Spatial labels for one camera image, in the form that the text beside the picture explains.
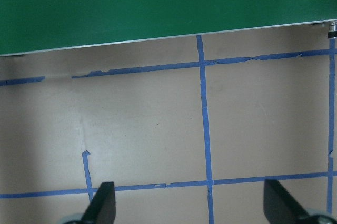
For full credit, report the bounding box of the green conveyor belt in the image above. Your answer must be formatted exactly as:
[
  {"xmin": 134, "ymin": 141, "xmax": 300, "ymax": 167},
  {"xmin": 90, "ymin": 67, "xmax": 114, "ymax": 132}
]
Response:
[{"xmin": 0, "ymin": 0, "xmax": 337, "ymax": 57}]

